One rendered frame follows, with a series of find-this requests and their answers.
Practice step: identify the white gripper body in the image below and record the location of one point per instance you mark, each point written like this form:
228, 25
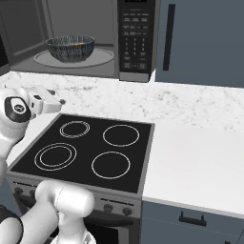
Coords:
50, 105

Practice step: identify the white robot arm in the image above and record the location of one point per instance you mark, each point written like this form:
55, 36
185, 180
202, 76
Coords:
19, 219

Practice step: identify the dark patterned bowl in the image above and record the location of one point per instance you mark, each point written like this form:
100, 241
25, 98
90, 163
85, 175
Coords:
70, 49

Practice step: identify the yellow squash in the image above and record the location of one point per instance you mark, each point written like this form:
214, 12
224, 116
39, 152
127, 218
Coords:
81, 43

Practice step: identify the dark microwave door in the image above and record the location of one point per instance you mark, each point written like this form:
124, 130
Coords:
3, 54

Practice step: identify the microwave start button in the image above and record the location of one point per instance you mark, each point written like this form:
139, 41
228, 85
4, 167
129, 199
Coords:
142, 66

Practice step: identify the grey microwave oven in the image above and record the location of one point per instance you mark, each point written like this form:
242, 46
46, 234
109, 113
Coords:
105, 19

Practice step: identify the blue-grey base cupboard door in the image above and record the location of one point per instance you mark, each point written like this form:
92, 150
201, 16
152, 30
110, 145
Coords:
178, 233

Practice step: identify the steel stove with black hob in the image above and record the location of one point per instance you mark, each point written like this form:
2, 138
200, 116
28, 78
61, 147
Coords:
89, 149

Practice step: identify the grey stove knob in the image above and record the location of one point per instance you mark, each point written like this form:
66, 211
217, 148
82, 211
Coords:
32, 193
108, 208
127, 211
18, 191

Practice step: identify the blue-grey base cupboard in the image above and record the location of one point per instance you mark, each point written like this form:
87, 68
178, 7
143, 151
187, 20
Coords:
8, 197

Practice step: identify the blue-grey drawer front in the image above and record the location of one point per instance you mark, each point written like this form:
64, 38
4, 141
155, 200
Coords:
219, 219

